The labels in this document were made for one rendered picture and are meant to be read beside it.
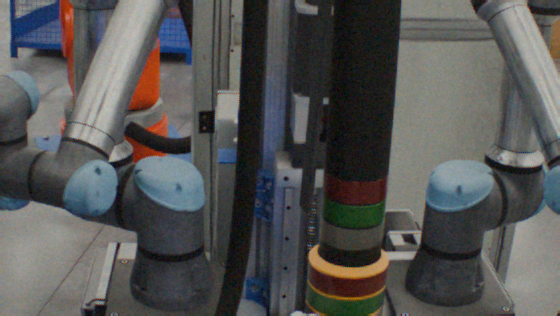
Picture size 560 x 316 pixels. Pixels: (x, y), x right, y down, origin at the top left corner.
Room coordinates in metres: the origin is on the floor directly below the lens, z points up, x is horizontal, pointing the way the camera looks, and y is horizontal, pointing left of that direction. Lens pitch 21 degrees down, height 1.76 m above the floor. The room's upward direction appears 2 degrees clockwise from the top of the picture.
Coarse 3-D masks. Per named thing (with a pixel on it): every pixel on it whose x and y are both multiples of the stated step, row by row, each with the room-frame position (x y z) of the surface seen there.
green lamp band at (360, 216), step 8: (328, 200) 0.37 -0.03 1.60; (328, 208) 0.37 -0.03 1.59; (336, 208) 0.37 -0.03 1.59; (344, 208) 0.37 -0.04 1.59; (352, 208) 0.37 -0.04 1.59; (360, 208) 0.37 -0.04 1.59; (368, 208) 0.37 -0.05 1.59; (376, 208) 0.37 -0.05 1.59; (384, 208) 0.38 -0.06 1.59; (328, 216) 0.37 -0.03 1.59; (336, 216) 0.37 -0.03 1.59; (344, 216) 0.37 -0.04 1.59; (352, 216) 0.37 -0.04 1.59; (360, 216) 0.37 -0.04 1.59; (368, 216) 0.37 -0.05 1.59; (376, 216) 0.37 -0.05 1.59; (336, 224) 0.37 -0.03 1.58; (344, 224) 0.37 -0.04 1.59; (352, 224) 0.37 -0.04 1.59; (360, 224) 0.37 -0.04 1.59; (368, 224) 0.37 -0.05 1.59
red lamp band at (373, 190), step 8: (328, 176) 0.37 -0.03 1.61; (328, 184) 0.37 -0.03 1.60; (336, 184) 0.37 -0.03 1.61; (344, 184) 0.37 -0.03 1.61; (352, 184) 0.37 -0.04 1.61; (360, 184) 0.37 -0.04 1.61; (368, 184) 0.37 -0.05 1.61; (376, 184) 0.37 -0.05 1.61; (384, 184) 0.37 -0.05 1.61; (328, 192) 0.37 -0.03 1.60; (336, 192) 0.37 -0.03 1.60; (344, 192) 0.37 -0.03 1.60; (352, 192) 0.37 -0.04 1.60; (360, 192) 0.37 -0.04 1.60; (368, 192) 0.37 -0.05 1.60; (376, 192) 0.37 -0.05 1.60; (384, 192) 0.37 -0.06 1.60; (336, 200) 0.37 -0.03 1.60; (344, 200) 0.37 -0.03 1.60; (352, 200) 0.37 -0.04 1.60; (360, 200) 0.37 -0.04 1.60; (368, 200) 0.37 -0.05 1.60; (376, 200) 0.37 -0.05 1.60
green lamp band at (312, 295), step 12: (312, 288) 0.37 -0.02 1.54; (384, 288) 0.37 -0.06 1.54; (312, 300) 0.37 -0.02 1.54; (324, 300) 0.36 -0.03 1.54; (336, 300) 0.36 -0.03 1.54; (348, 300) 0.36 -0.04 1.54; (360, 300) 0.36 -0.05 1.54; (372, 300) 0.37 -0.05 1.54; (324, 312) 0.36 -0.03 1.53; (336, 312) 0.36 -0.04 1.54; (348, 312) 0.36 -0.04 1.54; (360, 312) 0.36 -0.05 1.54; (372, 312) 0.37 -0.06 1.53
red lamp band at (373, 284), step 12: (312, 276) 0.37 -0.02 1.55; (324, 276) 0.37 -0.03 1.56; (336, 276) 0.36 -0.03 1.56; (372, 276) 0.36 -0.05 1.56; (384, 276) 0.37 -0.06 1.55; (324, 288) 0.37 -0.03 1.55; (336, 288) 0.36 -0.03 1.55; (348, 288) 0.36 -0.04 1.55; (360, 288) 0.36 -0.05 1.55; (372, 288) 0.36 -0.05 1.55
